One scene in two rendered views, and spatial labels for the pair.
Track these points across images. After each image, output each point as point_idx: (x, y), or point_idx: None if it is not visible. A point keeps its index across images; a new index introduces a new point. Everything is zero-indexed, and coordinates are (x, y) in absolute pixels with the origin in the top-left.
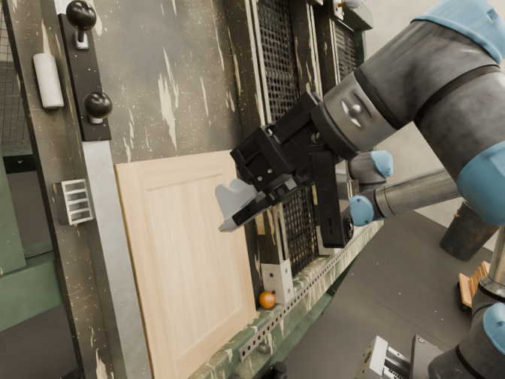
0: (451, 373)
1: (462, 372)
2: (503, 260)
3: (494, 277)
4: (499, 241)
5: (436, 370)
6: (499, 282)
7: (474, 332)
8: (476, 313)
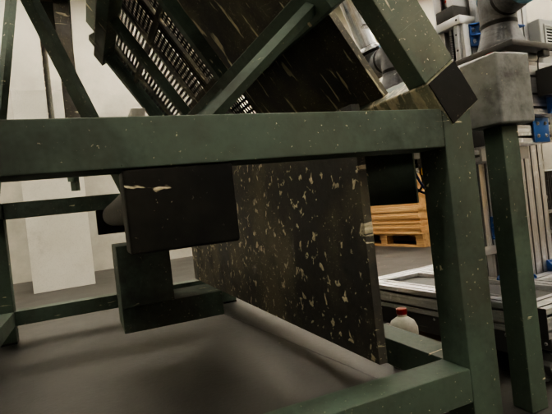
0: (394, 77)
1: (397, 72)
2: (362, 33)
3: (365, 44)
4: (355, 26)
5: (389, 84)
6: (368, 43)
7: (385, 55)
8: (374, 58)
